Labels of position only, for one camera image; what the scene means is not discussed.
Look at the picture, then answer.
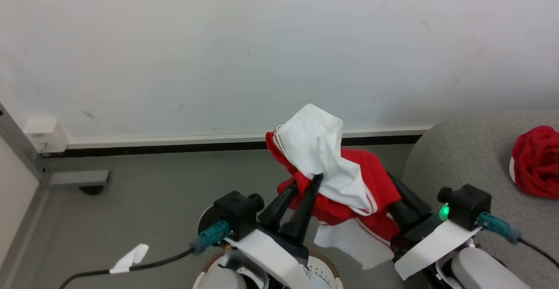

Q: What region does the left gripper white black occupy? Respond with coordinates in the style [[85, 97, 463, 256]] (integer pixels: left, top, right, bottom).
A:
[[225, 173, 324, 289]]

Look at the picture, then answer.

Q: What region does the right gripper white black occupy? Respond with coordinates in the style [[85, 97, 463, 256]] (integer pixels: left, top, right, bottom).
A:
[[387, 173, 481, 281]]

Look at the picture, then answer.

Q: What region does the red and white jersey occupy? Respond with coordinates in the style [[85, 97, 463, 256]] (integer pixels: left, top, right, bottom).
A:
[[266, 103, 402, 271]]

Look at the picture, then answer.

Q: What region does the red garment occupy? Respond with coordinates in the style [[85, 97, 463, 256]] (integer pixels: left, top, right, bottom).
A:
[[509, 125, 559, 200]]

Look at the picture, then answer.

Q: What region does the grey fabric sofa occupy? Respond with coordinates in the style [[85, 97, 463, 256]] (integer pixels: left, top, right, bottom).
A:
[[402, 110, 559, 289]]

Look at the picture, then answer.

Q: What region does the white perforated laundry basket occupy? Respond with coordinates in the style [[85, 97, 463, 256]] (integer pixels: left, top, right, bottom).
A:
[[192, 252, 344, 289]]

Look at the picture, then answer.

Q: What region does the white and black baseboard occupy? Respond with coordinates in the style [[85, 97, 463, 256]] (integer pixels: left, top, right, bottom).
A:
[[41, 126, 434, 158]]

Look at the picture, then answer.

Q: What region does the white tape tag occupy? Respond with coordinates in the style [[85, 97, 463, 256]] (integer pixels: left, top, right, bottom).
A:
[[109, 244, 149, 275]]

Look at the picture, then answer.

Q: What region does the left black cable teal plug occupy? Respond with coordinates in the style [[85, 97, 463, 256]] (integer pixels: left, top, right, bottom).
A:
[[58, 220, 231, 289]]

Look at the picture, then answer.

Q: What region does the black cable teal plug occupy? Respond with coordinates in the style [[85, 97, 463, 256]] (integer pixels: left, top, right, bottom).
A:
[[476, 212, 559, 268], [58, 220, 231, 289]]

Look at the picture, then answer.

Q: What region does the right black cable teal plug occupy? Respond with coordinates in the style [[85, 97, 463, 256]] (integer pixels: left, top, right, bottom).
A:
[[476, 212, 559, 268]]

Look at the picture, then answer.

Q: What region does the grey metal floor bracket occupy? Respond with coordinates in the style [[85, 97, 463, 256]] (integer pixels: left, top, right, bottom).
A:
[[47, 170, 110, 188]]

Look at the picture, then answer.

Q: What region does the white wall junction box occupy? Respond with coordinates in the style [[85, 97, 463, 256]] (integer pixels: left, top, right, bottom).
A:
[[25, 118, 69, 153]]

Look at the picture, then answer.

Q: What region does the grey metal frame post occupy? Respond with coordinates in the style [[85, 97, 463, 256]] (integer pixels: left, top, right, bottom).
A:
[[0, 101, 51, 281]]

